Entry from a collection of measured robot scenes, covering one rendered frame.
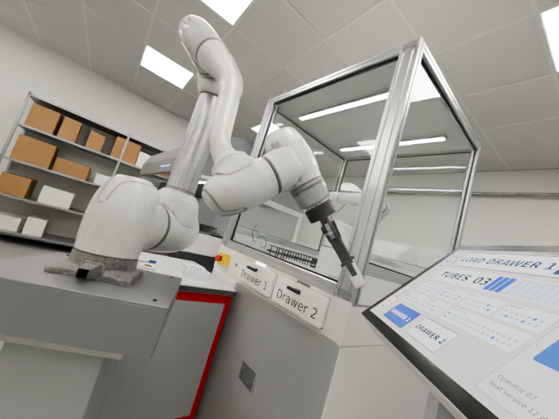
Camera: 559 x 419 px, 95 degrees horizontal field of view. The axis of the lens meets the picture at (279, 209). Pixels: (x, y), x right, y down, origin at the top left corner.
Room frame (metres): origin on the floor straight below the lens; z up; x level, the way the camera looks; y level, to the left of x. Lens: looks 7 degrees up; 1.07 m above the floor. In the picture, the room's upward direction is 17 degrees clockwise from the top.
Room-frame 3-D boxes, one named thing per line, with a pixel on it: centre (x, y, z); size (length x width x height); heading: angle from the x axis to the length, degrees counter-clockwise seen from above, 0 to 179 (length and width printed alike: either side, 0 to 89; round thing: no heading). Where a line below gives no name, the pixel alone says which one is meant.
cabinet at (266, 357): (1.58, -0.39, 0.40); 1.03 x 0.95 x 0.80; 38
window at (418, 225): (1.20, -0.69, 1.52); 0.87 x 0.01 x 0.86; 128
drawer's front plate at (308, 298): (1.07, -0.18, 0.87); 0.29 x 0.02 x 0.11; 38
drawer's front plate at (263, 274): (1.32, 0.02, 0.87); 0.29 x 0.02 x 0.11; 38
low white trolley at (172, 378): (1.46, 0.51, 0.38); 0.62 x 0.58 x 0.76; 38
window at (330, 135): (1.30, -0.03, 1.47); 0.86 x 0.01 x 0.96; 38
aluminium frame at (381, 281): (1.58, -0.39, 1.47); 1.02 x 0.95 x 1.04; 38
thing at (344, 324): (1.59, -0.39, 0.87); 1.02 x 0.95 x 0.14; 38
